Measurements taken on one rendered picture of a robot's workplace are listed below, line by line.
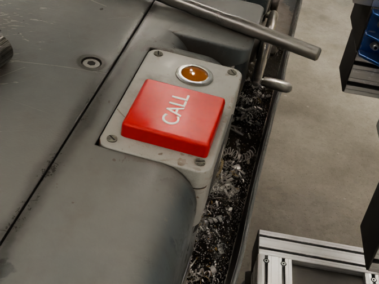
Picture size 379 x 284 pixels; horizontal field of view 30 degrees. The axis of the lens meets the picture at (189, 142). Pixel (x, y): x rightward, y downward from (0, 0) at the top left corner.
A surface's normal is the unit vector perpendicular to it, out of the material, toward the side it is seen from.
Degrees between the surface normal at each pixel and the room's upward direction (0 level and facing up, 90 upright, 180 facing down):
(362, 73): 90
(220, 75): 0
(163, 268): 58
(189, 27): 0
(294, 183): 0
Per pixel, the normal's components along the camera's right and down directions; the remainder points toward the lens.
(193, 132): 0.14, -0.78
